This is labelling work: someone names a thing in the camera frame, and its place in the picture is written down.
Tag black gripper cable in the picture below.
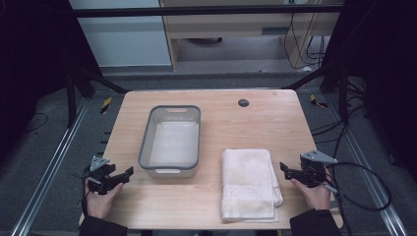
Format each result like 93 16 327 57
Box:
323 161 393 236
79 170 92 218

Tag white cabinet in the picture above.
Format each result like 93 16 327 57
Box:
68 0 173 69

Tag yellow black tape marker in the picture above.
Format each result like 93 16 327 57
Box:
309 93 329 109
99 96 113 115

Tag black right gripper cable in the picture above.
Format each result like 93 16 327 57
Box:
323 161 393 236

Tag thin black floor cable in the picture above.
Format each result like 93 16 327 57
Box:
24 111 50 134

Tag black horizontal frame bar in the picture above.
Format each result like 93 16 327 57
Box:
70 4 346 19

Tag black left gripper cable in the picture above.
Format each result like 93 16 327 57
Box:
79 170 92 218

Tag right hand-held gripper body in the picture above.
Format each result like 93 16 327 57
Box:
295 148 339 189

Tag black frame stand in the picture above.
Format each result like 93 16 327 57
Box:
63 62 132 130
282 60 351 126

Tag black floor cables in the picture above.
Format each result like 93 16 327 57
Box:
310 80 373 146

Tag dark curtain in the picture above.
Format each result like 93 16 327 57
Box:
323 0 417 185
0 0 102 165

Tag person's right hand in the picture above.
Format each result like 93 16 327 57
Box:
290 167 332 211

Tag white folded towel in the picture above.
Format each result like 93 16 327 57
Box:
220 147 284 224

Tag black hanging desk cables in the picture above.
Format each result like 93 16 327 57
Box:
282 12 328 71

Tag person's left hand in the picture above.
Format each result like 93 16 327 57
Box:
85 178 125 220

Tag white basin with grey rim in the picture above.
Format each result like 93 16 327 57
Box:
138 104 202 179

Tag metal floor rail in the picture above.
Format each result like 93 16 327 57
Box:
9 97 90 236
327 93 410 236

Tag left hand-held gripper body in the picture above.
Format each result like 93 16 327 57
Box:
83 155 121 197

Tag light wooden desk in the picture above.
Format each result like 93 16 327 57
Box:
158 0 346 72

